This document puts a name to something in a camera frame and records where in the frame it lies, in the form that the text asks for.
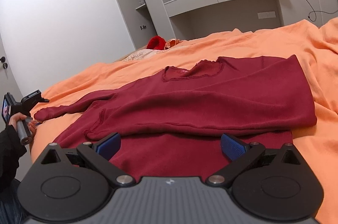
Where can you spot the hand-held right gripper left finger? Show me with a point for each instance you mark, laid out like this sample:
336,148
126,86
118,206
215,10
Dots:
109,146

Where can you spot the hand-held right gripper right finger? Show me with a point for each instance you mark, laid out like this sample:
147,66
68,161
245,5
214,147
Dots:
232,146

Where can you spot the maroon sweater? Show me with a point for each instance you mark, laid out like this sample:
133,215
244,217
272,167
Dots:
200,97

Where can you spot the person's left forearm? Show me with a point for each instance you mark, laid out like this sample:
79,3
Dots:
9,150

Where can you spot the person's left hand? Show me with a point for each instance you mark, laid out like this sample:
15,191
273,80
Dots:
14,117

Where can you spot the metal door lock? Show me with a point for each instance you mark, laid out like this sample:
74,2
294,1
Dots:
3,62

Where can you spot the beige lace cloth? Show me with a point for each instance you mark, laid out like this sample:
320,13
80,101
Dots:
140,55

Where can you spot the person's leg in jeans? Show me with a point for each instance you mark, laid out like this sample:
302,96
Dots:
9,205

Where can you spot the red cloth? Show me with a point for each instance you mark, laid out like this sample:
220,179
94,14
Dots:
156,43

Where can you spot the orange frilly cloth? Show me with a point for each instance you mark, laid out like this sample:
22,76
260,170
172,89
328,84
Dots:
173,43

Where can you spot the orange blanket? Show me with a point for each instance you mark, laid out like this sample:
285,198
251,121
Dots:
303,41

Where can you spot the grey wardrobe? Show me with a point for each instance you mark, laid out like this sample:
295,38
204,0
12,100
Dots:
126,2

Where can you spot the white wall socket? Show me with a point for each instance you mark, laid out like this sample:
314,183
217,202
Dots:
266,15

